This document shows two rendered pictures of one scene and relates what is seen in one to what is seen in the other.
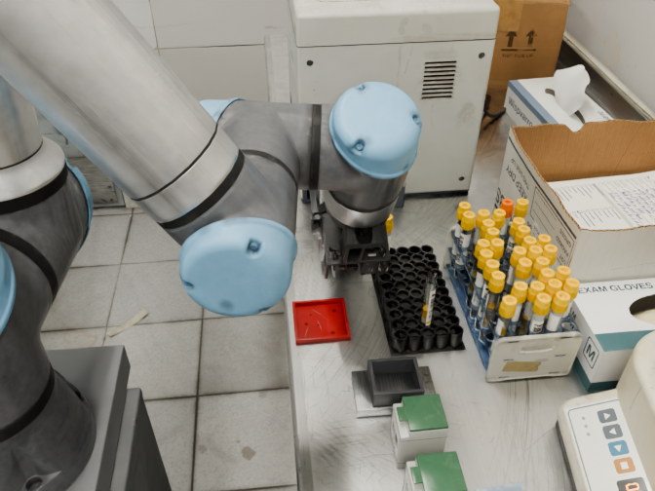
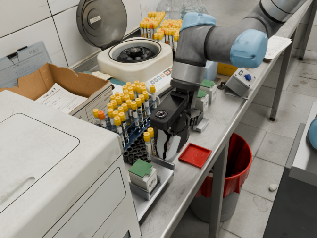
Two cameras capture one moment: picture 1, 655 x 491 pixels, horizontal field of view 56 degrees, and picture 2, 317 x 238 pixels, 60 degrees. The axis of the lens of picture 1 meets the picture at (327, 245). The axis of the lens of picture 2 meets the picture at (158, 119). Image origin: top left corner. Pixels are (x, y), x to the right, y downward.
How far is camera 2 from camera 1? 1.03 m
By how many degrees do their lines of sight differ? 93
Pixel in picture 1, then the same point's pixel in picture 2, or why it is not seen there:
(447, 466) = (204, 83)
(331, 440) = (221, 121)
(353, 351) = (192, 140)
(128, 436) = (292, 150)
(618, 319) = (119, 89)
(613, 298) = not seen: hidden behind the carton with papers
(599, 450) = (162, 80)
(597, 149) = not seen: hidden behind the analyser
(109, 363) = (299, 159)
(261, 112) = (236, 27)
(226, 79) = not seen: outside the picture
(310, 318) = (197, 158)
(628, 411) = (150, 76)
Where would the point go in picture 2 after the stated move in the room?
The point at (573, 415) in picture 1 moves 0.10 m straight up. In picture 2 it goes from (157, 89) to (154, 63)
